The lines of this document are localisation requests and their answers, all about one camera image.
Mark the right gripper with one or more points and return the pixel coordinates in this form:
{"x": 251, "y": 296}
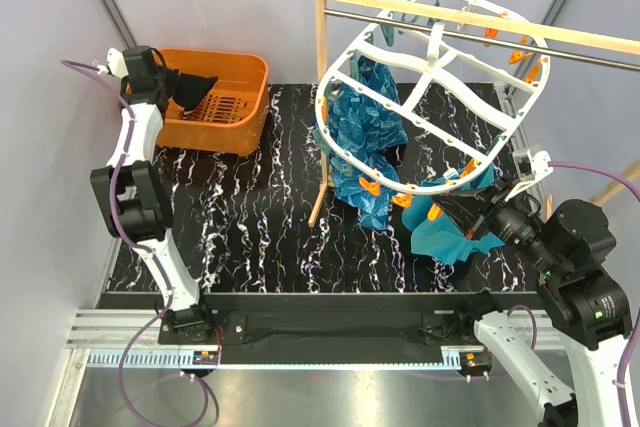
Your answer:
{"x": 490, "y": 199}

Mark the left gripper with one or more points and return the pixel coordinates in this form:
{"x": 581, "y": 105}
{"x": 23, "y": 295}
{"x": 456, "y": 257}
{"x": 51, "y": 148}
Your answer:
{"x": 171, "y": 75}

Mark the orange clothespin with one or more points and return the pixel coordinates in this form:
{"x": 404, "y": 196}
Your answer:
{"x": 403, "y": 200}
{"x": 373, "y": 187}
{"x": 434, "y": 213}

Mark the orange plastic basket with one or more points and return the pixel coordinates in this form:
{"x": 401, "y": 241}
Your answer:
{"x": 229, "y": 119}

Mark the white round clip hanger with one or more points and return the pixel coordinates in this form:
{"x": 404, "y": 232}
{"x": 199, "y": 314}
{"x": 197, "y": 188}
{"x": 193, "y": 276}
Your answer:
{"x": 441, "y": 107}

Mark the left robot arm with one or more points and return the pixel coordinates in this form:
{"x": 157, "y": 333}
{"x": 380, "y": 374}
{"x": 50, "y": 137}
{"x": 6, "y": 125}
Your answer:
{"x": 133, "y": 202}

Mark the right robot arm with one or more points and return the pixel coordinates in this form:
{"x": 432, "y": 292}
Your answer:
{"x": 587, "y": 308}

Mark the teal cloth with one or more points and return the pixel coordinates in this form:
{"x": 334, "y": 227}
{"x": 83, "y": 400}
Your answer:
{"x": 441, "y": 239}

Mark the blue patterned cloth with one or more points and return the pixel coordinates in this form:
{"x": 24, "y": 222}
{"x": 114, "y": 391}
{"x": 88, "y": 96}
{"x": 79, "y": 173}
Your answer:
{"x": 366, "y": 129}

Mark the green clothespin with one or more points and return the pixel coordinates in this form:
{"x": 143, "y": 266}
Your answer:
{"x": 342, "y": 167}

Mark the wooden clothes rack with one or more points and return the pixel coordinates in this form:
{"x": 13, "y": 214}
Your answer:
{"x": 344, "y": 29}

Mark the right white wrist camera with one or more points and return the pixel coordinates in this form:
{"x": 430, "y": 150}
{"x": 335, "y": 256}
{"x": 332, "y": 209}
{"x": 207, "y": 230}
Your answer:
{"x": 532, "y": 166}

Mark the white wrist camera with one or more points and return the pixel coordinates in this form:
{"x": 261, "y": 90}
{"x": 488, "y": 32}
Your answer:
{"x": 532, "y": 166}
{"x": 115, "y": 65}

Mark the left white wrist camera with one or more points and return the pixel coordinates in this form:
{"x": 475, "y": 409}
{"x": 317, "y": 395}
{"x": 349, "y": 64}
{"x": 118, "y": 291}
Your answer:
{"x": 115, "y": 65}

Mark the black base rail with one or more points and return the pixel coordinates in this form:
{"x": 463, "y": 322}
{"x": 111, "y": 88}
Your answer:
{"x": 331, "y": 331}

